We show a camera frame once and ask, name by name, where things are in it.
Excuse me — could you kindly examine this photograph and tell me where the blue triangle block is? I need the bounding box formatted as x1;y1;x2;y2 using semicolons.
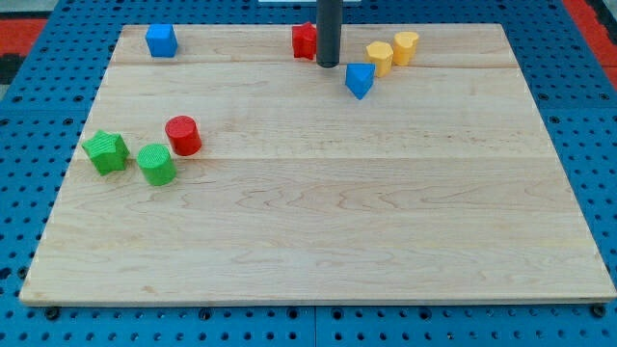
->
345;63;375;100

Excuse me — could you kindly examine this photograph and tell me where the blue cube block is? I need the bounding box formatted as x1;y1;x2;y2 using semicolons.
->
146;24;177;58

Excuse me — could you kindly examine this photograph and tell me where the green star block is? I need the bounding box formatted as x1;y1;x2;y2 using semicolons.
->
82;130;129;175

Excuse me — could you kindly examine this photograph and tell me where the green cylinder block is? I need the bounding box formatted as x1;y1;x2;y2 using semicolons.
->
137;144;176;186

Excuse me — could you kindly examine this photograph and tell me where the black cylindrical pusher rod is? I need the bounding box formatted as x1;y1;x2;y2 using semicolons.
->
316;0;343;68

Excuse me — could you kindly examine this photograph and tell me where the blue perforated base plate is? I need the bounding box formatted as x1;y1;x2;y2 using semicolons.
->
1;0;616;346

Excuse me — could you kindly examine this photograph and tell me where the yellow hexagon block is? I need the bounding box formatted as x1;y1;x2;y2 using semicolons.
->
364;40;393;77

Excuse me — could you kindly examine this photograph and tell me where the red cylinder block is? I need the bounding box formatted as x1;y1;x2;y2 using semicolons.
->
165;115;201;156

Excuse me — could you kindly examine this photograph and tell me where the red star block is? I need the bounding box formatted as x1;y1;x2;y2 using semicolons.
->
291;22;317;60

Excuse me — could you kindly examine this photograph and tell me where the wooden board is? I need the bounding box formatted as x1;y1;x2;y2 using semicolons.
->
20;24;616;307

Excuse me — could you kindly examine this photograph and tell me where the yellow heart block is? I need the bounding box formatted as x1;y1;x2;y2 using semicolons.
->
392;31;419;67

